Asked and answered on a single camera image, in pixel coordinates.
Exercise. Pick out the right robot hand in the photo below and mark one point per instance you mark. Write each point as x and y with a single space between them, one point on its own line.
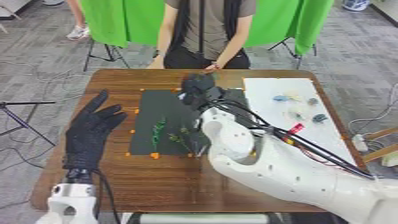
197 88

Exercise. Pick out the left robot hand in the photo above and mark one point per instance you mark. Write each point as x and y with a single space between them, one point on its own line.
89 133

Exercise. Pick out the brown-stemmed green sprig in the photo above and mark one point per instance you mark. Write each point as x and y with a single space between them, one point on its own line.
176 137

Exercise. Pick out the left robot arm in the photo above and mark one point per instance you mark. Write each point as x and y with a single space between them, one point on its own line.
71 200

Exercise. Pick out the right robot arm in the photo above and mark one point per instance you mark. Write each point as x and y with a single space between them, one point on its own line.
295 173

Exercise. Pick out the dark mat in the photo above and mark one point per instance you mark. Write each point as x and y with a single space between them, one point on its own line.
148 110

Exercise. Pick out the person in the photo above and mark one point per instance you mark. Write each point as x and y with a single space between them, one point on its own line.
206 33
77 23

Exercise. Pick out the black tripod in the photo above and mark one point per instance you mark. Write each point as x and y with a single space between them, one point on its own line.
23 123

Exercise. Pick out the white sheet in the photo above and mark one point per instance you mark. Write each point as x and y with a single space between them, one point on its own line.
267 88

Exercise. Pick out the blue flower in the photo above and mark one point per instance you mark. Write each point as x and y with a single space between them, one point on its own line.
320 117
281 98

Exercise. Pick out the white flower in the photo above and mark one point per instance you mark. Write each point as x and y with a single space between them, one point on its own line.
295 115

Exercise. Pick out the black stand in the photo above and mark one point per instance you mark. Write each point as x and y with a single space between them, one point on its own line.
295 50
107 53

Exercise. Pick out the white power strip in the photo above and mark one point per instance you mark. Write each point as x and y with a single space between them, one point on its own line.
359 142

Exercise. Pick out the pale grey bar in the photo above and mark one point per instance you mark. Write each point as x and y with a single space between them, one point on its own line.
201 218

